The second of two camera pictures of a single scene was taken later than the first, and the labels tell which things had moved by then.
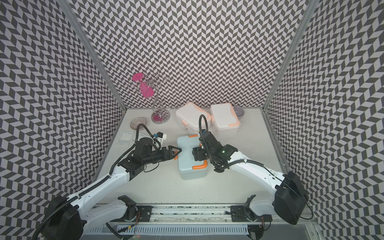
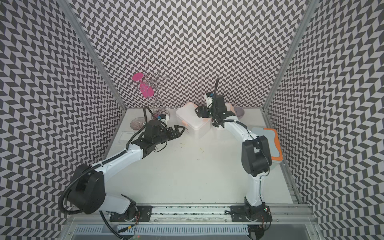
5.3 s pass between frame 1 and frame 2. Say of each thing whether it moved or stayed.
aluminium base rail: stayed
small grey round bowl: stayed
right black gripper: moved
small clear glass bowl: stayed
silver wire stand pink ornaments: stayed
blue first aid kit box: moved
